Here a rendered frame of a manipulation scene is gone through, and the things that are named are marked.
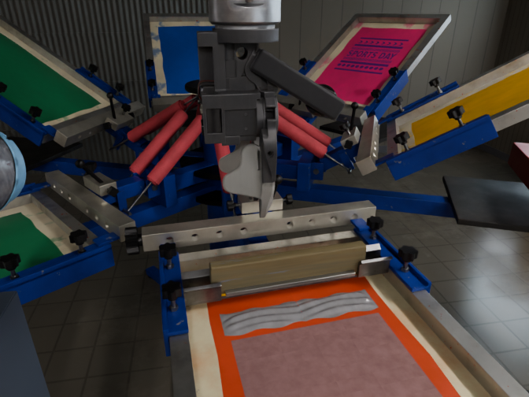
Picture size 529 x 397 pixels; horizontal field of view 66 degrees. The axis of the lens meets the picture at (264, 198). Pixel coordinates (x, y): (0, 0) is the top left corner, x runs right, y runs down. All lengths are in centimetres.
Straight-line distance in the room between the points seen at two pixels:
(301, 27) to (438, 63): 168
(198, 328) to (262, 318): 14
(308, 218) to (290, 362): 47
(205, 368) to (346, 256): 42
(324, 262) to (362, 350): 22
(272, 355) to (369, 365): 19
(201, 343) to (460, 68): 490
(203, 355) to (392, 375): 37
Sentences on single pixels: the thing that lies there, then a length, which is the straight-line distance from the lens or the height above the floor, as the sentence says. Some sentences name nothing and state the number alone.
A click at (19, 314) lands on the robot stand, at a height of 117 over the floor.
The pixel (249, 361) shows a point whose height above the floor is 96.
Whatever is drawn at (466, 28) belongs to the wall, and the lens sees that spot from 540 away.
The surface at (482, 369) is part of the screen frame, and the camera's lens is 89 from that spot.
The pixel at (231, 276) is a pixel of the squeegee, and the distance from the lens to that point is 94.
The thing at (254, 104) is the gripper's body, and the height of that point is 149.
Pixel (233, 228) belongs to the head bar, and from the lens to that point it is 114.
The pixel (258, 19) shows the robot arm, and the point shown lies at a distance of 43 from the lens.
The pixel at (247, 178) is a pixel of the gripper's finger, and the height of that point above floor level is 141.
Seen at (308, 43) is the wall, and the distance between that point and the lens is 463.
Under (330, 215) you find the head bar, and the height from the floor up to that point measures 103.
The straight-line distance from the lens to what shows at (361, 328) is 95.
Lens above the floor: 158
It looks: 25 degrees down
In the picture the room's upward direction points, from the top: straight up
